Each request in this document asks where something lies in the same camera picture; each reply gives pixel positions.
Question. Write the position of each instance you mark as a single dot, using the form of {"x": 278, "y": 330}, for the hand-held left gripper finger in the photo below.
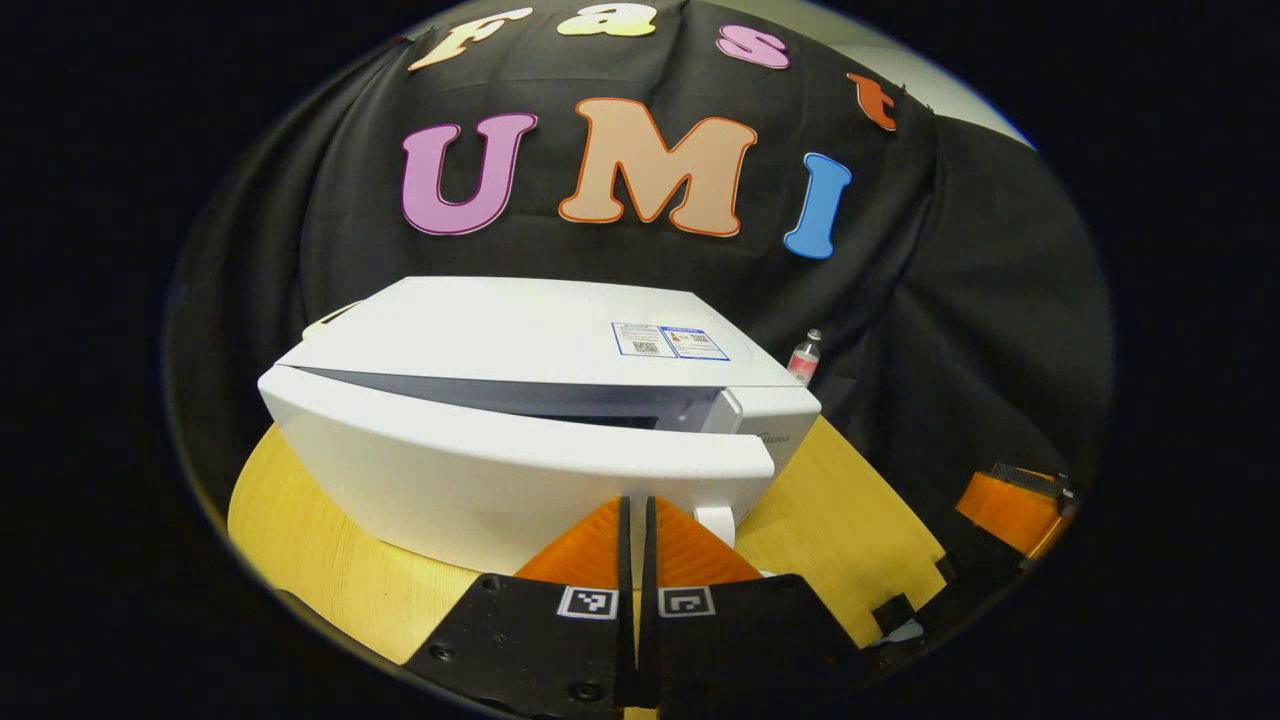
{"x": 650, "y": 650}
{"x": 625, "y": 650}

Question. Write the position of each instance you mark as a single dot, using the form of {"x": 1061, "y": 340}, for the black table edge block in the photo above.
{"x": 895, "y": 612}

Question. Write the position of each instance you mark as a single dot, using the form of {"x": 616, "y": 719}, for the black backdrop cloth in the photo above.
{"x": 950, "y": 300}

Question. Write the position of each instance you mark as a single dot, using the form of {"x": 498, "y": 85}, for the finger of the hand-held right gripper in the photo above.
{"x": 1010, "y": 510}

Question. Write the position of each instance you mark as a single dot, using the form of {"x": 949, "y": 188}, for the small clear bottle red label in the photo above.
{"x": 805, "y": 360}

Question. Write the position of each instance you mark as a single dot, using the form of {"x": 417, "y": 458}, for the white microwave oven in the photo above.
{"x": 500, "y": 330}

